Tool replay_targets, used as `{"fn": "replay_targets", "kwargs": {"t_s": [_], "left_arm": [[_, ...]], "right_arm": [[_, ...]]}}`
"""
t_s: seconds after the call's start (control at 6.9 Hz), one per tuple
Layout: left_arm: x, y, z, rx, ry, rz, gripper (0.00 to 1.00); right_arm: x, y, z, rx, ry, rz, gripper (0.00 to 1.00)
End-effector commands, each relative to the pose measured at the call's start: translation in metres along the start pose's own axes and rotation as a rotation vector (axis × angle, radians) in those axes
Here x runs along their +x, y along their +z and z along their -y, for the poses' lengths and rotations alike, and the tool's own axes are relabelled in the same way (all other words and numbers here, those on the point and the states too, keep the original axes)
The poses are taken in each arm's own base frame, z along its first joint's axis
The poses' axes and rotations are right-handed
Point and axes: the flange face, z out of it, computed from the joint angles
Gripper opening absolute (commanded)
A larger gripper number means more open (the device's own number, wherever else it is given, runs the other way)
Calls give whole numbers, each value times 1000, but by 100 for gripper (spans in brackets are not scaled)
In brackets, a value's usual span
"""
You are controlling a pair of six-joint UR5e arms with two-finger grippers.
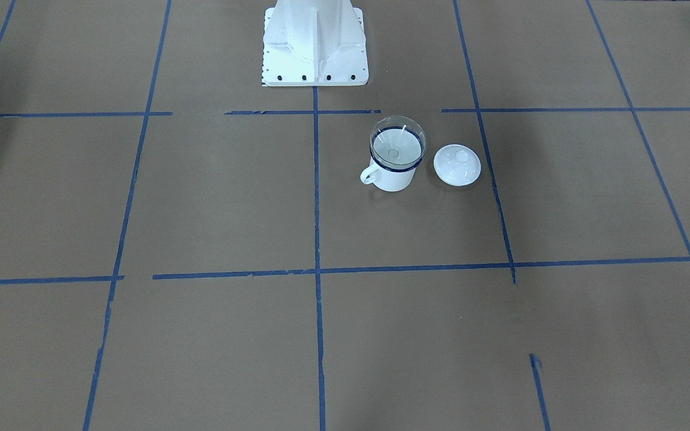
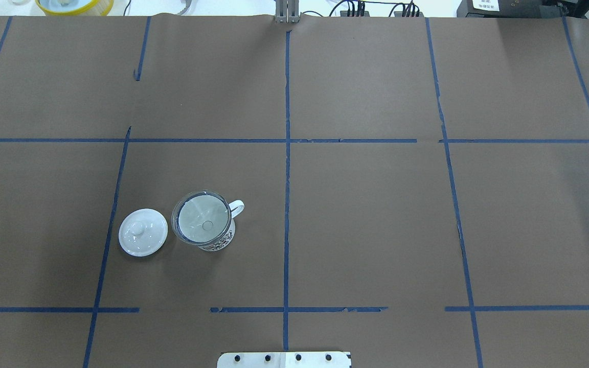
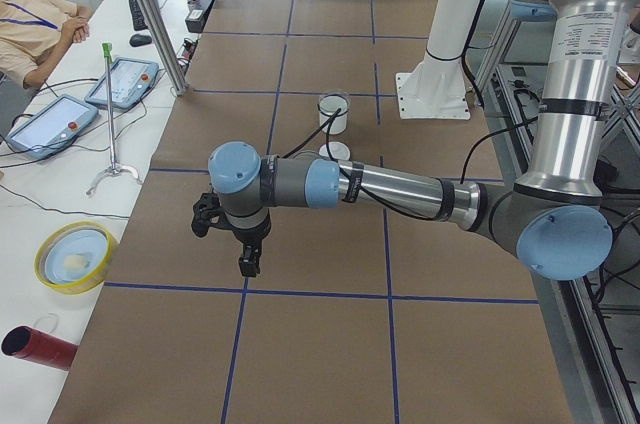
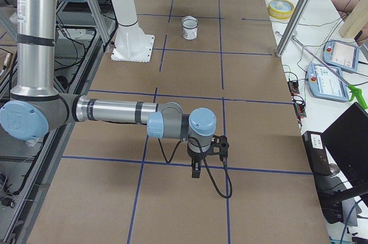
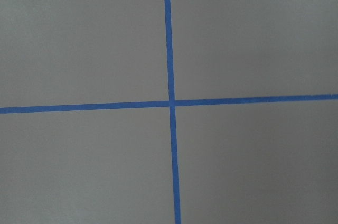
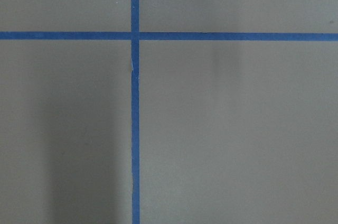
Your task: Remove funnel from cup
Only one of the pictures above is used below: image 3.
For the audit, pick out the clear plastic funnel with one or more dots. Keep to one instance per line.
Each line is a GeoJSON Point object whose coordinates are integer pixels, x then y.
{"type": "Point", "coordinates": [338, 94]}

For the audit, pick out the yellow bowl with blue plate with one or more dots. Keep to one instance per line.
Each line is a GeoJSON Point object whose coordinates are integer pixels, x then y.
{"type": "Point", "coordinates": [76, 258]}

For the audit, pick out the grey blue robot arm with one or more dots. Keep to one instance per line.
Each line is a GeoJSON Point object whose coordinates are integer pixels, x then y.
{"type": "Point", "coordinates": [549, 218]}

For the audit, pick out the aluminium frame post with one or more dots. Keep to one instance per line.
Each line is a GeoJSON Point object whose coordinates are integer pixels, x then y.
{"type": "Point", "coordinates": [153, 18]}

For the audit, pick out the white enamel cup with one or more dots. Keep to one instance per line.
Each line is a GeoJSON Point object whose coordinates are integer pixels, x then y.
{"type": "Point", "coordinates": [333, 115]}

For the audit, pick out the white cup lid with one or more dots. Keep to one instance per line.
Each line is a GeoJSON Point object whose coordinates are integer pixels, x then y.
{"type": "Point", "coordinates": [336, 150]}

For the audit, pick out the black keyboard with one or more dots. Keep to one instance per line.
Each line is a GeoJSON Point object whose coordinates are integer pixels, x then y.
{"type": "Point", "coordinates": [137, 17]}

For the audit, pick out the far teach pendant tablet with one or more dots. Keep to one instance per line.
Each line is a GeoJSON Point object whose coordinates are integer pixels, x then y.
{"type": "Point", "coordinates": [130, 81]}

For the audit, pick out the black power box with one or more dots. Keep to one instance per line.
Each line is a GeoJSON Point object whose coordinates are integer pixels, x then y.
{"type": "Point", "coordinates": [198, 14]}

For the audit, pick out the seated person beige shirt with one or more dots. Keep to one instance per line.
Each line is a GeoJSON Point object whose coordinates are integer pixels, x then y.
{"type": "Point", "coordinates": [36, 35]}

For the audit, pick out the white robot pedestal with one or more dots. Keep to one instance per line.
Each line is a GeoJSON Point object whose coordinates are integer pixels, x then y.
{"type": "Point", "coordinates": [435, 89]}

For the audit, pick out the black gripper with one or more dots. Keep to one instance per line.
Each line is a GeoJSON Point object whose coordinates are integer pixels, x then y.
{"type": "Point", "coordinates": [248, 237]}

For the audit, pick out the teach pendant tablet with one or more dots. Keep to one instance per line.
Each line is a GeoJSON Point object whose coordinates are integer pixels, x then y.
{"type": "Point", "coordinates": [130, 81]}
{"type": "Point", "coordinates": [54, 128]}

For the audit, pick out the near teach pendant tablet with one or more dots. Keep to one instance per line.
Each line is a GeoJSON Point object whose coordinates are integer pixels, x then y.
{"type": "Point", "coordinates": [54, 128]}

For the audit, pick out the black computer mouse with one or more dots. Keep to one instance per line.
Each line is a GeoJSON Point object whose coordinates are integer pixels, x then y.
{"type": "Point", "coordinates": [139, 40]}

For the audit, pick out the metal stand with green top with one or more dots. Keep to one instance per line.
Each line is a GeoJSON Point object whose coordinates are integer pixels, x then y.
{"type": "Point", "coordinates": [114, 168]}

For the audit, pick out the red cylinder tube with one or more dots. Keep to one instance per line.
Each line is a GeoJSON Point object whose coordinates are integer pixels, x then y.
{"type": "Point", "coordinates": [35, 346]}

